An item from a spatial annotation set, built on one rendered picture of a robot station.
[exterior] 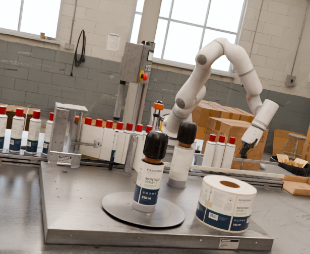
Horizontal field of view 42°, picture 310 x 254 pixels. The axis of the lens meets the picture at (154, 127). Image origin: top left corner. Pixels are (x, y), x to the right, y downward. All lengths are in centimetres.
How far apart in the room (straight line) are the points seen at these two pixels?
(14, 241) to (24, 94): 628
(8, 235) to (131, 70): 103
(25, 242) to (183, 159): 81
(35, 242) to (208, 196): 61
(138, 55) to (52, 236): 103
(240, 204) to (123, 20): 614
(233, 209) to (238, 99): 647
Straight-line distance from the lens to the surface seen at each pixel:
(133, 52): 201
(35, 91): 748
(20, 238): 133
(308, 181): 280
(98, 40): 736
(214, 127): 258
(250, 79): 223
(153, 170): 143
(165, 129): 282
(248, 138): 229
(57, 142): 185
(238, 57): 220
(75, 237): 131
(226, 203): 148
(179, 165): 183
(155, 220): 143
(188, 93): 248
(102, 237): 133
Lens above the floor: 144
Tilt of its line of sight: 10 degrees down
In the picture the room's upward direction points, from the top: 11 degrees clockwise
